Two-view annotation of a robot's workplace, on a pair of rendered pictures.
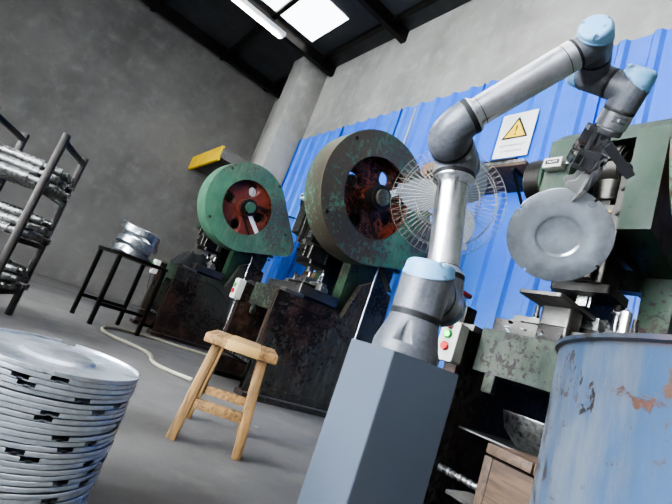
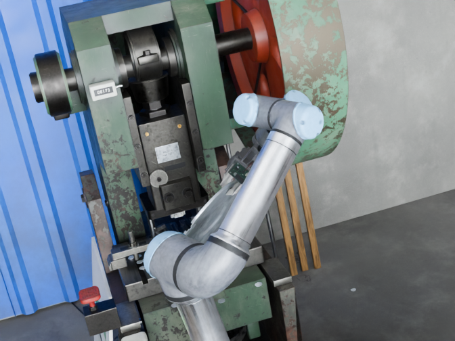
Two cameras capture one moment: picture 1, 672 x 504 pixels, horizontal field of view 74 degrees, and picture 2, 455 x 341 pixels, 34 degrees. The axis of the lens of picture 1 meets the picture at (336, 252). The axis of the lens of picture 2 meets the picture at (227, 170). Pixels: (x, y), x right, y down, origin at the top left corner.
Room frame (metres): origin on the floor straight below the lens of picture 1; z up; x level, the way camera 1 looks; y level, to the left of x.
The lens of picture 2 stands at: (0.46, 1.09, 1.83)
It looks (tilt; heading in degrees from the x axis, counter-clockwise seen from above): 22 degrees down; 293
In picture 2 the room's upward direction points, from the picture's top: 10 degrees counter-clockwise
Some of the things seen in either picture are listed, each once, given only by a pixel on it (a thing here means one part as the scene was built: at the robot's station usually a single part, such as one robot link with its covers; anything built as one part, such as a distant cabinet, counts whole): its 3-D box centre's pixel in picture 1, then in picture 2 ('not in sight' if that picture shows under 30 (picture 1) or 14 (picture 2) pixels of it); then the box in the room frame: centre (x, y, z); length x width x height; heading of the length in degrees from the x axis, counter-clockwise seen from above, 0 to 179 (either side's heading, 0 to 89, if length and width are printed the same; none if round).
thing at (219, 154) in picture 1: (230, 171); not in sight; (6.77, 1.99, 2.44); 1.25 x 0.92 x 0.27; 35
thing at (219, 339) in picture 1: (227, 388); not in sight; (1.62, 0.20, 0.16); 0.34 x 0.24 x 0.34; 6
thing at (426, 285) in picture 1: (425, 287); not in sight; (1.02, -0.22, 0.62); 0.13 x 0.12 x 0.14; 148
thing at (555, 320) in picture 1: (553, 322); not in sight; (1.38, -0.73, 0.72); 0.25 x 0.14 x 0.14; 125
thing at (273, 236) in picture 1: (238, 263); not in sight; (4.52, 0.89, 0.87); 1.53 x 0.99 x 1.74; 128
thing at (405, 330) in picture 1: (409, 334); not in sight; (1.02, -0.22, 0.50); 0.15 x 0.15 x 0.10
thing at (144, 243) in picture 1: (124, 274); not in sight; (3.53, 1.48, 0.40); 0.45 x 0.40 x 0.79; 47
